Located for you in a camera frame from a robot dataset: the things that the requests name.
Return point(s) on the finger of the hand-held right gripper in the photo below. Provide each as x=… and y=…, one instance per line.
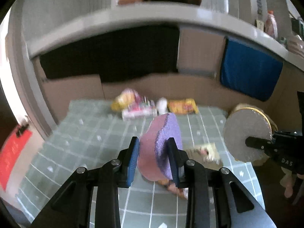
x=257, y=143

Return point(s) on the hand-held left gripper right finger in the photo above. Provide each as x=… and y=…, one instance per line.
x=173, y=162

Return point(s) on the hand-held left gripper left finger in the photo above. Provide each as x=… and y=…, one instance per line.
x=133, y=161

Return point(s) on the silver round cardboard disc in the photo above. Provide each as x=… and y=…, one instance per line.
x=242, y=133

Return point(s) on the white bin with yellowish liner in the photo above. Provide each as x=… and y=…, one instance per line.
x=260, y=162

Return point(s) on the yellow snack packet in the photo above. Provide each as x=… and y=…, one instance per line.
x=182, y=105

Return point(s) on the person's right hand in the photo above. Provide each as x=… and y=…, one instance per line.
x=288, y=182

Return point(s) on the orange wrapper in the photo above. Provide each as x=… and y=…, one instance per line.
x=175, y=190

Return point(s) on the beige flat wrapper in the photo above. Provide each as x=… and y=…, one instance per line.
x=209, y=150

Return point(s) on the pink and white packet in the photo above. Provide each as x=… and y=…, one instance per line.
x=139, y=112

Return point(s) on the green checked tablecloth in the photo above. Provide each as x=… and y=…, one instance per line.
x=95, y=128

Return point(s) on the brown cardboard sheet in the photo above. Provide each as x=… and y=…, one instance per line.
x=71, y=87
x=201, y=49
x=289, y=99
x=178, y=85

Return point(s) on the white paper ball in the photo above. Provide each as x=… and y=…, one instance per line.
x=162, y=105

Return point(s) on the yellow crumpled wrapper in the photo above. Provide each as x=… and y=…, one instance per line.
x=121, y=102

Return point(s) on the blue towel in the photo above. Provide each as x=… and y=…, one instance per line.
x=249, y=71

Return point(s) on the pink plastic basket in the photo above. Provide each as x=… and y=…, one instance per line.
x=296, y=45

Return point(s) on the black cloth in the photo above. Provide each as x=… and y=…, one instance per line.
x=106, y=52

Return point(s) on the dark shoes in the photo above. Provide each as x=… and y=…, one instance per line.
x=22, y=128

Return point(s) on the small sauce bottle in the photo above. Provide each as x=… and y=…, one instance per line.
x=260, y=25

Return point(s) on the orange-capped plastic bottle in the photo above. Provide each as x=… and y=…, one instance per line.
x=270, y=25

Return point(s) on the red doormat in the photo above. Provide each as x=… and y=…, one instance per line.
x=11, y=152

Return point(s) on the black utensil holder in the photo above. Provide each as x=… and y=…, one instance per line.
x=298, y=26

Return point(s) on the white vent grille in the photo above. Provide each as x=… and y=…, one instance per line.
x=260, y=4

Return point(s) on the grey kitchen countertop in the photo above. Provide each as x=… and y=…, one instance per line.
x=118, y=16

